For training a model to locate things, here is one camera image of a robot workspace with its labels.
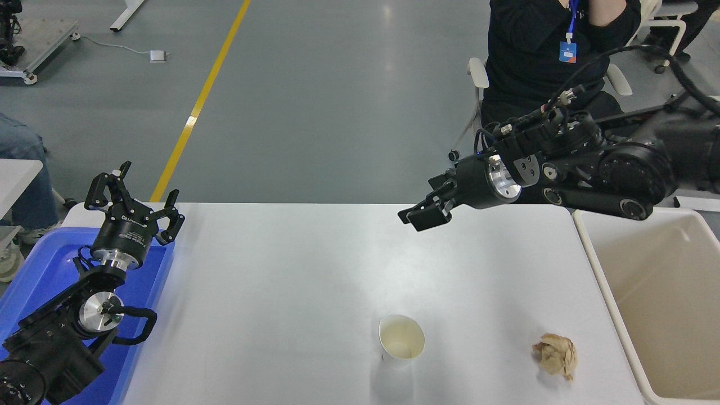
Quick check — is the tan paper ball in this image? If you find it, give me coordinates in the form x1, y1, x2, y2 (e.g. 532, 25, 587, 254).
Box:
532, 332, 578, 381

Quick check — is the person beside small table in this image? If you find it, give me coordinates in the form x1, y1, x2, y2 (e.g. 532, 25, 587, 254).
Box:
0, 111, 64, 246

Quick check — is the blue plastic tray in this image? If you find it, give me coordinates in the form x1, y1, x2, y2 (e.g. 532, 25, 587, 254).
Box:
0, 227, 176, 405

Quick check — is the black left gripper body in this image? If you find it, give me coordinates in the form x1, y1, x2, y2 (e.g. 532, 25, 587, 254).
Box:
90, 206, 157, 266

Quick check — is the person behind white chair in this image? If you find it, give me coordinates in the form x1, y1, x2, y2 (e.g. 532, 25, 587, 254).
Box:
641, 0, 720, 64

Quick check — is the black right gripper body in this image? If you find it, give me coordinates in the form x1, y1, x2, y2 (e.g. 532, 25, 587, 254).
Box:
449, 154, 505, 210

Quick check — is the white desk foot bar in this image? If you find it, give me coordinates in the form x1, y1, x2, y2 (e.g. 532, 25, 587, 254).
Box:
110, 0, 146, 33
674, 194, 720, 213

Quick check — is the white chair with caster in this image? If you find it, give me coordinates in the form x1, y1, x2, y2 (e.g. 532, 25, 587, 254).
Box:
643, 0, 700, 75

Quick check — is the grey wheeled platform cart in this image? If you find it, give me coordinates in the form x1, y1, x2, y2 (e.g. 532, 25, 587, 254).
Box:
0, 19, 82, 85

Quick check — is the blue lanyard badge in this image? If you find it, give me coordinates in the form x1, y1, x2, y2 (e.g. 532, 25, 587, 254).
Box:
559, 0, 580, 64

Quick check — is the small white side table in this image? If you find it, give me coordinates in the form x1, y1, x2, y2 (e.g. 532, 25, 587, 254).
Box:
0, 159, 44, 221

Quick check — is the large pale plastic bin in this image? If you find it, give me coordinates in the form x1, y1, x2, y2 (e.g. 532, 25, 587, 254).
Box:
572, 207, 720, 405

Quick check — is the white floor cable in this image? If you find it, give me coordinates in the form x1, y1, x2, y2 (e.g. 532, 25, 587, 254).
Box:
80, 35, 152, 56

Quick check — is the white paper cup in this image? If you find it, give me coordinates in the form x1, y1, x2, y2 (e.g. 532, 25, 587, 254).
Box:
378, 314, 426, 370

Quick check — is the black machine on cart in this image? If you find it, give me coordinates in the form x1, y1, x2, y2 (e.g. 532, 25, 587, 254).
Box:
0, 0, 26, 65

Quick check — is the seated person with badge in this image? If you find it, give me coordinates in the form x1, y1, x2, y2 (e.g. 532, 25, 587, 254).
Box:
481, 0, 645, 205

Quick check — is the white table leg base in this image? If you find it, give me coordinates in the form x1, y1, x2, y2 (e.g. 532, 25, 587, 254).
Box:
0, 225, 26, 283

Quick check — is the white wheeled office chair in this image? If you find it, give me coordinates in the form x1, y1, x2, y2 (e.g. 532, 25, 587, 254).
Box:
448, 56, 633, 204

